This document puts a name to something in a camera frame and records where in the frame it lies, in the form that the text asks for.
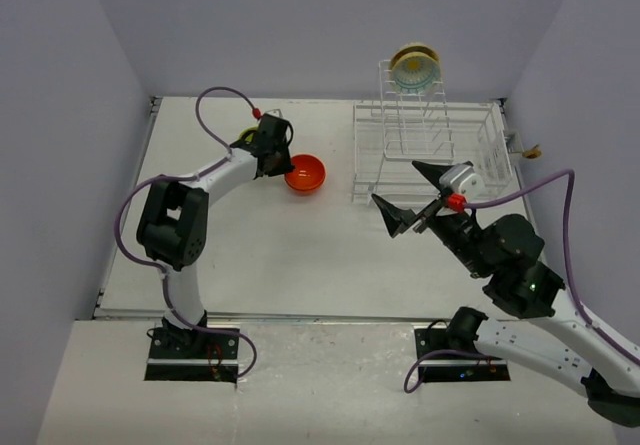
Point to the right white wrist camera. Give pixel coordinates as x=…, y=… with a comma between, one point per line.
x=459, y=185

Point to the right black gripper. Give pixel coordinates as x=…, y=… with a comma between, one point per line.
x=397, y=219

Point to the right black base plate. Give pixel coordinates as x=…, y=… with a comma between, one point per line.
x=451, y=368

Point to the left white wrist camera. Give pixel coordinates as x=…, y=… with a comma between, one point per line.
x=275, y=112

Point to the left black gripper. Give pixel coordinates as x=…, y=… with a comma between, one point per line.
x=285, y=166

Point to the orange bowl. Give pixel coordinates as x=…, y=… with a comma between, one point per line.
x=304, y=157
x=306, y=178

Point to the tan rear bowl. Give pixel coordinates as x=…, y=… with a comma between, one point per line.
x=414, y=47

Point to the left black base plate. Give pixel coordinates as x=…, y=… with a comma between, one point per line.
x=178, y=355

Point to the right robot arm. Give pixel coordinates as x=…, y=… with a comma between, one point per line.
x=584, y=354

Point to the white wire dish rack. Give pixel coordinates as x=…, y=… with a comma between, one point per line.
x=397, y=128

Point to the small brown object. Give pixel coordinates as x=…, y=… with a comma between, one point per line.
x=532, y=153

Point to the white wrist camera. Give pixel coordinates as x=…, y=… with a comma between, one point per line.
x=459, y=185
x=275, y=112

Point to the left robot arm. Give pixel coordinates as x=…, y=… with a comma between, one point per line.
x=173, y=226

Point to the aluminium table edge rail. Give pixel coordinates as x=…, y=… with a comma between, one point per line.
x=153, y=110

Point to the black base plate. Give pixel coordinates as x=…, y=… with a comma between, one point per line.
x=178, y=355
x=451, y=368

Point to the patterned white bowl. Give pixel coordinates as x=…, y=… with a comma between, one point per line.
x=415, y=74

